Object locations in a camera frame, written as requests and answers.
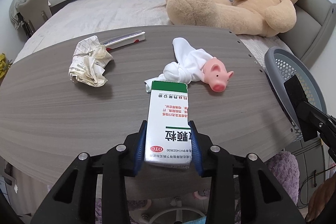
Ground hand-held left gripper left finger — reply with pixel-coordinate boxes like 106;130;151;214
30;120;148;224

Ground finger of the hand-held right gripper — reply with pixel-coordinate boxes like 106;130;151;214
283;74;336;142

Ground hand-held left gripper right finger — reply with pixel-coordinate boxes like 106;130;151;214
188;120;306;224

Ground grey plastic basket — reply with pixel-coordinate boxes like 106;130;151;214
264;46;328;142

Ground white and green medicine box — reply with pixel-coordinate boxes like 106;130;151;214
144;80;191;169

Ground white swivel chair base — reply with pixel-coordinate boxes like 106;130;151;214
142;196;208;224

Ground grey padded headboard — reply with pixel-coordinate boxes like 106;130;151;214
232;0;336;69

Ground purple fluffy rug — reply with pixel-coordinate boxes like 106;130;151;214
94;151;300;224

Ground pink pig toy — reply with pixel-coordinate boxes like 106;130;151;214
201;57;235;94

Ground white knotted sock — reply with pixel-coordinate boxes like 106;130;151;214
144;37;214;93

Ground crumpled lined paper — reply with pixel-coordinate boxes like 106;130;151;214
69;35;113;87

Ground flat silver box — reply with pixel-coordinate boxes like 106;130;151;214
100;30;146;51

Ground bed with grey sheet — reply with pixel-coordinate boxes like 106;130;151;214
13;0;293;64

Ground yellow bags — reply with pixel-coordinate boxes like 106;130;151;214
0;53;12;78

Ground grey chair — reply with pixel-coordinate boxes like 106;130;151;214
20;0;53;39

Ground grey jacket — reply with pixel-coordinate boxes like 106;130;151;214
9;0;36;30

